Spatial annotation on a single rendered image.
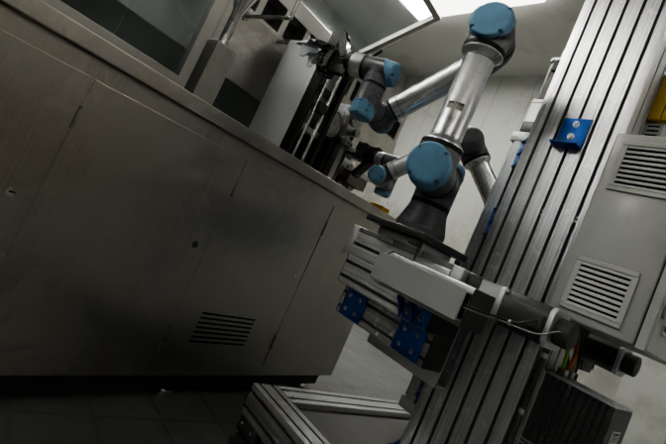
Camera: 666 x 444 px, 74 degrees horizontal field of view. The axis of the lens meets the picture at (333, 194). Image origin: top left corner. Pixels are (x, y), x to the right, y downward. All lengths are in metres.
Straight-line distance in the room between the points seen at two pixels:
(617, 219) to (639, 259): 0.10
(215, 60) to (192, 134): 0.47
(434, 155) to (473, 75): 0.24
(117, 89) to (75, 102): 0.10
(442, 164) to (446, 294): 0.34
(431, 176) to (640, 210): 0.46
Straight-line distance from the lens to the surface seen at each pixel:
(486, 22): 1.31
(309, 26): 2.34
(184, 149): 1.29
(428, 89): 1.42
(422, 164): 1.16
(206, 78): 1.68
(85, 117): 1.17
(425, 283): 1.03
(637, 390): 3.54
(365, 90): 1.32
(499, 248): 1.33
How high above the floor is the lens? 0.72
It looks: 4 degrees up
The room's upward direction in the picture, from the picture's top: 24 degrees clockwise
